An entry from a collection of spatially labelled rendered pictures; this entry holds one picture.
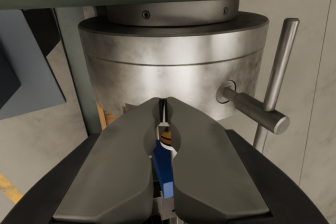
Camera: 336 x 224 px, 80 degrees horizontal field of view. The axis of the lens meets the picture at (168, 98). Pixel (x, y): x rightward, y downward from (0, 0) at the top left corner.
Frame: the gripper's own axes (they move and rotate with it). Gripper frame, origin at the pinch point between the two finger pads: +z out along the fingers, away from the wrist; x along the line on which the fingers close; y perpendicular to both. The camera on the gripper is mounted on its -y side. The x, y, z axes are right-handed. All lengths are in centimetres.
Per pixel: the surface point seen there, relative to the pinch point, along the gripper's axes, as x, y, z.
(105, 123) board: -19, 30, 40
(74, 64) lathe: -39, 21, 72
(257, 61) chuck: 13.4, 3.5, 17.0
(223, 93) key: 7.6, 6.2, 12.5
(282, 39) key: 10.5, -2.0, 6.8
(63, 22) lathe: -39, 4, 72
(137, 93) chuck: -3.7, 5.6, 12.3
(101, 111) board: -20, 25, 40
